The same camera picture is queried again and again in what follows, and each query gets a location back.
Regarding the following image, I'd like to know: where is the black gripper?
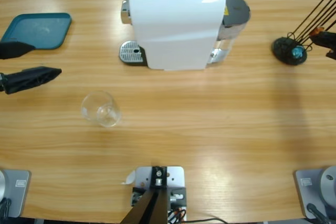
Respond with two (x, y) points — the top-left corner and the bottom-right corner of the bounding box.
(0, 41), (62, 95)

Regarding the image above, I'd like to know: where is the clear drinking glass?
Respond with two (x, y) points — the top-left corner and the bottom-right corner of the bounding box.
(80, 90), (123, 128)

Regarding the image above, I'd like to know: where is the blue coffee capsule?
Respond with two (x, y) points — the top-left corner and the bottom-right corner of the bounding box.
(291, 46), (305, 59)

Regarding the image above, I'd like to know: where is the white capsule coffee machine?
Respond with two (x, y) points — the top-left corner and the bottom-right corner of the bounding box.
(119, 0), (227, 72)

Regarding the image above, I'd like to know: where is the teal plastic tray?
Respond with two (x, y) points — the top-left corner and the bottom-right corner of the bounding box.
(0, 12), (73, 51)

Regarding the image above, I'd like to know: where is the black capsule holder with rods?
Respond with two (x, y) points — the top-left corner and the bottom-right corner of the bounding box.
(271, 0), (336, 66)

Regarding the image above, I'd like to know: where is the clear water tank black lid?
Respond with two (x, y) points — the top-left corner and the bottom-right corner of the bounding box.
(207, 0), (251, 65)

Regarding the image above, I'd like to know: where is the white paper tag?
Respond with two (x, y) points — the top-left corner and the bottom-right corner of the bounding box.
(120, 170), (137, 185)

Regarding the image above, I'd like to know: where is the black cable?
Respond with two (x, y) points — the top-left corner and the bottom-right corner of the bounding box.
(0, 198), (13, 219)
(187, 217), (226, 224)
(306, 202), (330, 224)

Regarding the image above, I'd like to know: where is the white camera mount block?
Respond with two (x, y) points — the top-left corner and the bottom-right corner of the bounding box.
(131, 165), (188, 222)

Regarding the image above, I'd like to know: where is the black camera post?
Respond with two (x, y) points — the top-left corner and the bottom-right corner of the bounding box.
(121, 165), (169, 224)

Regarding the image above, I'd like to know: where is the orange wire bundle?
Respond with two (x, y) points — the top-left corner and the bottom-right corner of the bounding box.
(167, 207), (187, 222)

